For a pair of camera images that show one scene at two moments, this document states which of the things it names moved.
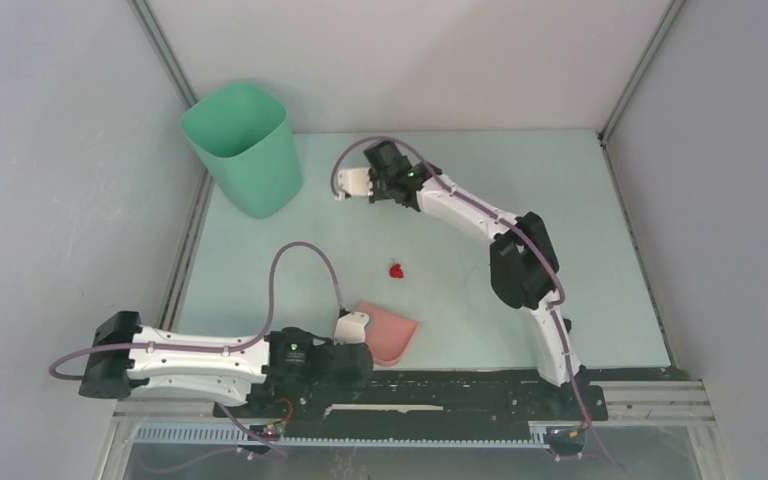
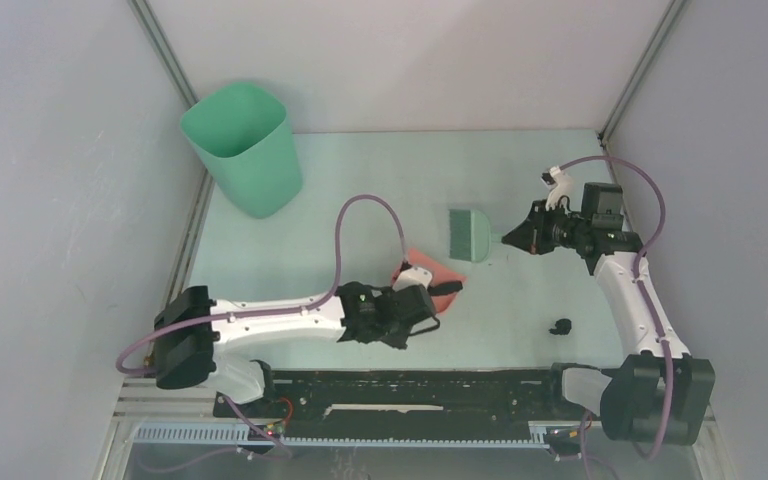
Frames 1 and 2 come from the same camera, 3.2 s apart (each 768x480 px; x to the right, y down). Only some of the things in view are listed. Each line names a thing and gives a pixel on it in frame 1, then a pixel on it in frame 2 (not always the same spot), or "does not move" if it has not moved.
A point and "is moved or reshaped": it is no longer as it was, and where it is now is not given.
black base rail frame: x=462 y=396 does not move
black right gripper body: x=379 y=188 → x=560 y=230
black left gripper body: x=329 y=383 → x=395 y=336
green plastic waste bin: x=243 y=134 does not move
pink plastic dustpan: x=386 y=335 is moved or reshaped
